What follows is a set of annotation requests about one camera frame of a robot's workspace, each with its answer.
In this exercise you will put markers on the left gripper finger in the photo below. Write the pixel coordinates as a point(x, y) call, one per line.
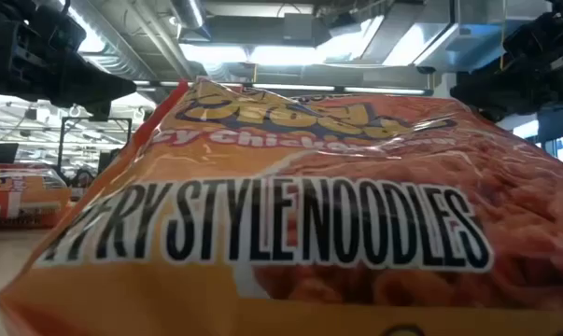
point(99, 112)
point(99, 91)

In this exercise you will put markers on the red-orange Yakisoba noodle pack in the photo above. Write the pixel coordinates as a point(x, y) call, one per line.
point(309, 210)
point(33, 200)
point(19, 177)

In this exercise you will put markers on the ceiling light strip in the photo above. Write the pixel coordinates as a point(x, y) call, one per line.
point(384, 91)
point(290, 88)

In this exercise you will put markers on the black frame stand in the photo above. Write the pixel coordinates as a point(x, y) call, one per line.
point(94, 119)

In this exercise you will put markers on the silver round ventilation duct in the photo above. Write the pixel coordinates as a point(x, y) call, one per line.
point(190, 14)

